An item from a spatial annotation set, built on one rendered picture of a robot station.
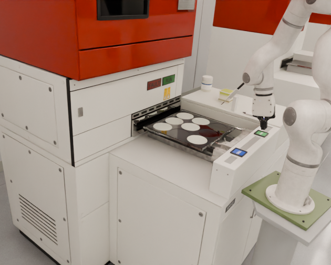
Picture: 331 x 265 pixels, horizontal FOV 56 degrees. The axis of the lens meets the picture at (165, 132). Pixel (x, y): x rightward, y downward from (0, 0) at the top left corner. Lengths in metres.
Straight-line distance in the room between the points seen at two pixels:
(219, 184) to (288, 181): 0.26
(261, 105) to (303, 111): 0.40
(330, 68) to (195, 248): 0.90
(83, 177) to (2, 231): 1.08
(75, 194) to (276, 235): 0.90
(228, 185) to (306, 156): 0.30
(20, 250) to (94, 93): 1.27
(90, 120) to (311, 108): 0.88
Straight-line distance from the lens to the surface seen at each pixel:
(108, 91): 1.43
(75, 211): 1.60
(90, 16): 1.23
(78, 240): 1.71
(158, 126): 1.65
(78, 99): 1.32
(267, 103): 1.49
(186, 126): 1.68
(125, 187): 1.56
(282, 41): 1.37
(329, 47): 1.17
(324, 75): 1.18
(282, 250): 1.44
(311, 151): 1.21
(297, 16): 1.33
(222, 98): 1.91
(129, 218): 1.65
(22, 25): 1.48
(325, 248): 2.57
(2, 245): 2.35
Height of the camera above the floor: 1.58
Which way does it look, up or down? 25 degrees down
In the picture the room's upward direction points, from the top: 5 degrees clockwise
